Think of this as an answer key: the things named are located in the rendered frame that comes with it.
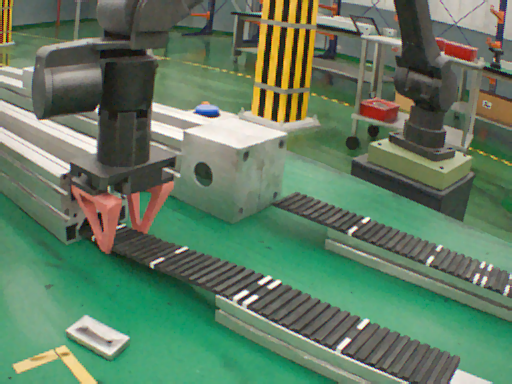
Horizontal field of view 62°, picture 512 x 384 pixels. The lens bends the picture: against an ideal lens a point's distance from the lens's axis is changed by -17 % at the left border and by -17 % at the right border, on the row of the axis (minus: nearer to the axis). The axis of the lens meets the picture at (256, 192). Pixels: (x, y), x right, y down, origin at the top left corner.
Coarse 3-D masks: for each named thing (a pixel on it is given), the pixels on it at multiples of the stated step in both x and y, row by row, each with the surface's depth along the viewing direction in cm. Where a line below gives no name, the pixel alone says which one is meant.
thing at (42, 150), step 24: (0, 120) 72; (24, 120) 66; (0, 144) 58; (24, 144) 56; (48, 144) 62; (72, 144) 58; (0, 168) 59; (24, 168) 55; (48, 168) 50; (24, 192) 55; (48, 192) 51; (72, 192) 52; (48, 216) 52; (72, 216) 51; (120, 216) 59; (72, 240) 52
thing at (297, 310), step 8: (304, 296) 42; (296, 304) 41; (304, 304) 41; (312, 304) 41; (280, 312) 40; (288, 312) 40; (296, 312) 40; (304, 312) 40; (272, 320) 39; (280, 320) 39; (288, 320) 39; (296, 320) 39; (288, 328) 38
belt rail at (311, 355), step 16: (224, 304) 42; (224, 320) 42; (240, 320) 42; (256, 320) 40; (256, 336) 41; (272, 336) 40; (288, 336) 38; (288, 352) 39; (304, 352) 39; (320, 352) 37; (336, 352) 36; (320, 368) 37; (336, 368) 37; (352, 368) 35; (368, 368) 34
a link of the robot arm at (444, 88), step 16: (400, 0) 70; (416, 0) 69; (400, 16) 73; (416, 16) 71; (400, 32) 76; (416, 32) 73; (432, 32) 75; (400, 48) 82; (416, 48) 75; (432, 48) 76; (400, 64) 82; (416, 64) 78; (432, 64) 76; (448, 64) 76; (400, 80) 83; (448, 80) 78; (432, 96) 79; (448, 96) 80
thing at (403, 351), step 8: (400, 344) 36; (408, 344) 37; (416, 344) 36; (392, 352) 35; (400, 352) 36; (408, 352) 35; (384, 360) 35; (392, 360) 34; (400, 360) 34; (408, 360) 35; (376, 368) 34; (384, 368) 33; (392, 368) 34; (400, 368) 33
